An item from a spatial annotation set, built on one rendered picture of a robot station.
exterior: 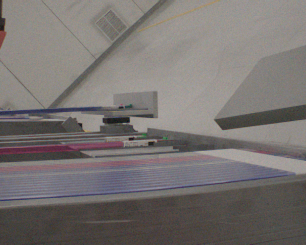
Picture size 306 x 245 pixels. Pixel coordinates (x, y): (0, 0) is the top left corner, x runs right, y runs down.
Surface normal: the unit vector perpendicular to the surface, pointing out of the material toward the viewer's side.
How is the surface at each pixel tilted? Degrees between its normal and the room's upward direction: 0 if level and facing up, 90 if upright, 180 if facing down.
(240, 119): 90
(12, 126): 90
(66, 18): 90
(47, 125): 90
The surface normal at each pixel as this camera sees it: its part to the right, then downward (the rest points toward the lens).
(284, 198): 0.34, 0.04
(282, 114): -0.61, 0.70
